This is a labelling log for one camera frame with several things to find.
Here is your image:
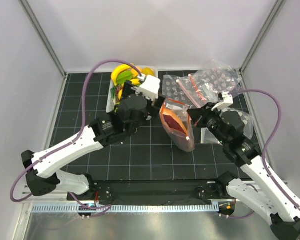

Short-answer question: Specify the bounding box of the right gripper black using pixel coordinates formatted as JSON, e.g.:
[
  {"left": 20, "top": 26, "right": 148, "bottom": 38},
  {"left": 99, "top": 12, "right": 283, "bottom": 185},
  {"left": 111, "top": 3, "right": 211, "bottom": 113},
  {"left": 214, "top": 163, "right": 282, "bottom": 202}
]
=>
[{"left": 187, "top": 102, "right": 229, "bottom": 146}]

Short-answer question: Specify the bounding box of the hot dog toy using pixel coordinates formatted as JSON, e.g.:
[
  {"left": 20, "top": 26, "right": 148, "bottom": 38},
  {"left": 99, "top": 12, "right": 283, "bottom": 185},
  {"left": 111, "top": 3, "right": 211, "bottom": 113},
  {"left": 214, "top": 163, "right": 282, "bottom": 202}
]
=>
[{"left": 163, "top": 112, "right": 187, "bottom": 134}]

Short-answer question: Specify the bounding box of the zip bag red zipper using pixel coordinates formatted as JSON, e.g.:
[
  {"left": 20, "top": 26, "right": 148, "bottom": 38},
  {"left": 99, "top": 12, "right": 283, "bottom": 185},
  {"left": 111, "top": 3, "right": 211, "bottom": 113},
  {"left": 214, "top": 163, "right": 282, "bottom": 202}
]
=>
[{"left": 159, "top": 98, "right": 195, "bottom": 153}]

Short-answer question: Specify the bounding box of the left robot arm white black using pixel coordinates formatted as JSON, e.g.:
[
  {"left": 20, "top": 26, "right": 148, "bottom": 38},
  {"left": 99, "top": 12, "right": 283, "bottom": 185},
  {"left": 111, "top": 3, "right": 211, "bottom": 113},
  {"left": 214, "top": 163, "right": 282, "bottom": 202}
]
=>
[{"left": 21, "top": 94, "right": 166, "bottom": 200}]

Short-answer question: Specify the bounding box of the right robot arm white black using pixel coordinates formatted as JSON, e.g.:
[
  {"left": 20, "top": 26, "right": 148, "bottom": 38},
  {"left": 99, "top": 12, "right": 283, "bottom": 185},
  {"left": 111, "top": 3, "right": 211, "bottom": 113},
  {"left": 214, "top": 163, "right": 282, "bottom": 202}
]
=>
[{"left": 187, "top": 103, "right": 300, "bottom": 240}]

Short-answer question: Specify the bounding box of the polka dot bag back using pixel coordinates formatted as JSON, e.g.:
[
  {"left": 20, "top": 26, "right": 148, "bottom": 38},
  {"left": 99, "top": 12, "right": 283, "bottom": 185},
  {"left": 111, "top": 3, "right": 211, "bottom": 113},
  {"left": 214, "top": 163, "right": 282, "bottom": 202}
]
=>
[{"left": 192, "top": 59, "right": 242, "bottom": 103}]

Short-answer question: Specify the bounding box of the polka dot bag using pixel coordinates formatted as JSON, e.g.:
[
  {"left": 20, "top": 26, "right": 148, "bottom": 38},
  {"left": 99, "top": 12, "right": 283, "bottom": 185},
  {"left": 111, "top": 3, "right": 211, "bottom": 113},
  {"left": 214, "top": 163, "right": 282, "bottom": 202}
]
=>
[
  {"left": 201, "top": 107, "right": 255, "bottom": 145},
  {"left": 192, "top": 59, "right": 242, "bottom": 103}
]

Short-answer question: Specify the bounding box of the white plastic food bin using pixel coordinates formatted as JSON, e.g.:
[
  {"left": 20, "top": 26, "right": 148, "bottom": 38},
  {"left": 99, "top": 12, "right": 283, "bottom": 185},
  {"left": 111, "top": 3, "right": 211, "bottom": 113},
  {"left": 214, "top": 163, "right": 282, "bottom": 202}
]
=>
[{"left": 106, "top": 66, "right": 159, "bottom": 113}]

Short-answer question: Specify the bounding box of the polka dot bag right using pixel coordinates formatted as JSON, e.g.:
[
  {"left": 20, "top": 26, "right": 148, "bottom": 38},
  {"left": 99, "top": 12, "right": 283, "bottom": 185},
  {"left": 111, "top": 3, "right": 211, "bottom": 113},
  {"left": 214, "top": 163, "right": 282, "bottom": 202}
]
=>
[{"left": 201, "top": 107, "right": 255, "bottom": 145}]

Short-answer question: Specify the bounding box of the small yellow banana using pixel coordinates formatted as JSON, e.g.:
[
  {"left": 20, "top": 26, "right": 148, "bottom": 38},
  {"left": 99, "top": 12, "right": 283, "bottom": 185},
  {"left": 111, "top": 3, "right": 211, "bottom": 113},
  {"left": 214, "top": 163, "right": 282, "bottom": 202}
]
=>
[{"left": 130, "top": 78, "right": 141, "bottom": 86}]

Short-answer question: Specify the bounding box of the yellow starfruit toy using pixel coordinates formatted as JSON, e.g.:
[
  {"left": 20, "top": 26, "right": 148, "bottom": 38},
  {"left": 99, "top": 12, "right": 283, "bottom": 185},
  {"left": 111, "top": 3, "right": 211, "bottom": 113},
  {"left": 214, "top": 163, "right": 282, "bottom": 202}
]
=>
[{"left": 142, "top": 67, "right": 156, "bottom": 77}]

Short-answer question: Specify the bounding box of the purple grapes toy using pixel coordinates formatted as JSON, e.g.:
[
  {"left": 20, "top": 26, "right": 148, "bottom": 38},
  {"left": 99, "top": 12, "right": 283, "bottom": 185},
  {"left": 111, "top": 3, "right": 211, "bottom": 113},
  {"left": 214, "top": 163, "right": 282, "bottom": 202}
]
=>
[{"left": 110, "top": 84, "right": 124, "bottom": 104}]

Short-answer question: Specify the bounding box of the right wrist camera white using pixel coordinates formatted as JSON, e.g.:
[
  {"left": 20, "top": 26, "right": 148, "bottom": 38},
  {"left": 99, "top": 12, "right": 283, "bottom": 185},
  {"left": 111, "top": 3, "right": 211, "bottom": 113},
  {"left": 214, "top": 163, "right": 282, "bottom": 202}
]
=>
[{"left": 211, "top": 91, "right": 234, "bottom": 111}]

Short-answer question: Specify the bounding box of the slotted cable duct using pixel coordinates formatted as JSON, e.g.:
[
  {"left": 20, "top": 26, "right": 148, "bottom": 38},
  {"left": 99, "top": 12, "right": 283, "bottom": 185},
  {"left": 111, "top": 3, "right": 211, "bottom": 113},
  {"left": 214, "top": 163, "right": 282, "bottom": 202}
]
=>
[{"left": 31, "top": 202, "right": 219, "bottom": 214}]

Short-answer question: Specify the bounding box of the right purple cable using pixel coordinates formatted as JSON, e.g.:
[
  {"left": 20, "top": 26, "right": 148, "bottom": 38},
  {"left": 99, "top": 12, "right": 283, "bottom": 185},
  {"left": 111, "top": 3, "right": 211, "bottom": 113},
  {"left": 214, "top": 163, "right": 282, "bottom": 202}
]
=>
[{"left": 219, "top": 89, "right": 300, "bottom": 221}]

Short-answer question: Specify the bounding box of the purple cable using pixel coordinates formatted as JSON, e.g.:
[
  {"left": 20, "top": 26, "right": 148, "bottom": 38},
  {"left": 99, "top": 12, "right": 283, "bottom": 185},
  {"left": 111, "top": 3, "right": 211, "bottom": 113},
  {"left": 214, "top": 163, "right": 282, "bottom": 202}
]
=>
[
  {"left": 9, "top": 59, "right": 145, "bottom": 217},
  {"left": 219, "top": 89, "right": 300, "bottom": 221}
]

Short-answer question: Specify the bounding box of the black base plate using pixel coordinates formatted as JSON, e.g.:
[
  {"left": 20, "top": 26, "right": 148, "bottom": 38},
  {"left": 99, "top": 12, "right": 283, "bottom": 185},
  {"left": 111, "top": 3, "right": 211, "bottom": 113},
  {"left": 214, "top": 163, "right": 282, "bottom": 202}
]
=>
[{"left": 77, "top": 179, "right": 234, "bottom": 206}]

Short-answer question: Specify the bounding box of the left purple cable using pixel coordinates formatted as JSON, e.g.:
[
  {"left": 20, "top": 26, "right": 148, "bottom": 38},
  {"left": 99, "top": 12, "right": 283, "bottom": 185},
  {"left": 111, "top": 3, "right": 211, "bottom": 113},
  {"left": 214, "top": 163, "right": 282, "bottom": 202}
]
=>
[{"left": 9, "top": 59, "right": 145, "bottom": 217}]

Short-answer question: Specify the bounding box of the right aluminium frame post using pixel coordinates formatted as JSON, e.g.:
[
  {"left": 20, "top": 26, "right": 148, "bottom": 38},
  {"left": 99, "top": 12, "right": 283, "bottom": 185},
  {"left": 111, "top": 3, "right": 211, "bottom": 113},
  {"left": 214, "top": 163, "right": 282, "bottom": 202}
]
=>
[{"left": 239, "top": 0, "right": 286, "bottom": 75}]

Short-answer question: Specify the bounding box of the aluminium frame post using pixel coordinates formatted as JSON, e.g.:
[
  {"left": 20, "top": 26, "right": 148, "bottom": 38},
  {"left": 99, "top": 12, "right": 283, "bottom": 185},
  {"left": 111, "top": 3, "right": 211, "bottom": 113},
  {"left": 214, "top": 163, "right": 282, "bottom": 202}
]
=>
[
  {"left": 18, "top": 0, "right": 67, "bottom": 78},
  {"left": 239, "top": 0, "right": 286, "bottom": 75}
]

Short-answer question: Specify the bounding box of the left aluminium frame post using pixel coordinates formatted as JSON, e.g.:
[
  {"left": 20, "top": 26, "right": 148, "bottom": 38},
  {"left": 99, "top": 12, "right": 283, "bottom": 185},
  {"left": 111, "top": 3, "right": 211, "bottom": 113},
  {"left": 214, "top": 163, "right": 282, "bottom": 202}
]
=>
[{"left": 18, "top": 0, "right": 67, "bottom": 78}]

